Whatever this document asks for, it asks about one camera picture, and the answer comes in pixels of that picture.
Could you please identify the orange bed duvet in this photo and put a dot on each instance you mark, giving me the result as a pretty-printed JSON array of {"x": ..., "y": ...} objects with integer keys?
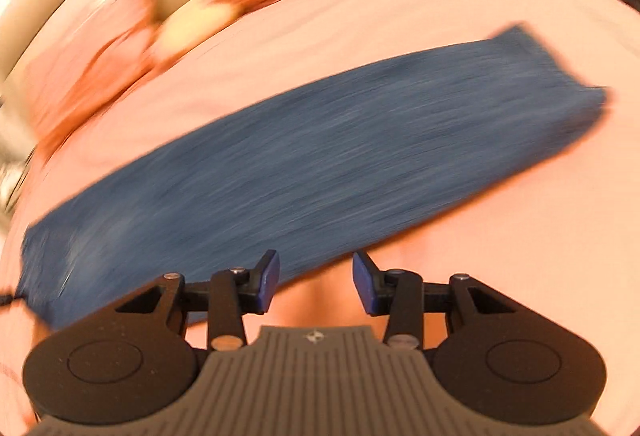
[{"x": 562, "y": 238}]

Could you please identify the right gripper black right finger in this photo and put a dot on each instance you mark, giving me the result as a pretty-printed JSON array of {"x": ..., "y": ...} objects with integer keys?
[{"x": 494, "y": 355}]

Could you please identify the yellow cushion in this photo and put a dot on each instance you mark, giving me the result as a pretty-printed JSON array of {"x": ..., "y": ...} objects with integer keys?
[{"x": 191, "y": 25}]

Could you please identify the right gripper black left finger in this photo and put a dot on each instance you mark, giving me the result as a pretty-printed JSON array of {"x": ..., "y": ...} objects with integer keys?
[{"x": 139, "y": 354}]

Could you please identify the blue denim jeans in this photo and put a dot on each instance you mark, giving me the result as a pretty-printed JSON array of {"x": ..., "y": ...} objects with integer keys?
[{"x": 315, "y": 173}]

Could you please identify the small orange pillow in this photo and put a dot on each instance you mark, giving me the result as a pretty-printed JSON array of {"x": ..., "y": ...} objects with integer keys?
[{"x": 84, "y": 68}]

